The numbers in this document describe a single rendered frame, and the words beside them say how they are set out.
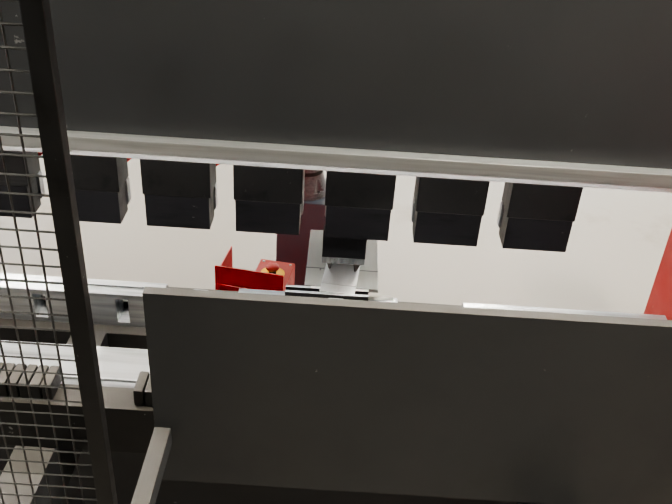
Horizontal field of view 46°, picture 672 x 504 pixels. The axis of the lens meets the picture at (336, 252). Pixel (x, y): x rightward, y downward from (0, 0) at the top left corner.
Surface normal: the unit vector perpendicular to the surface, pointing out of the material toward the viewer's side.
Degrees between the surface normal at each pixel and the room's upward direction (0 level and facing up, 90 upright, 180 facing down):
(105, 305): 90
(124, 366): 0
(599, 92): 90
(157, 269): 0
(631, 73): 90
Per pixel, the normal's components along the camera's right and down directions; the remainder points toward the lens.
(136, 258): 0.06, -0.84
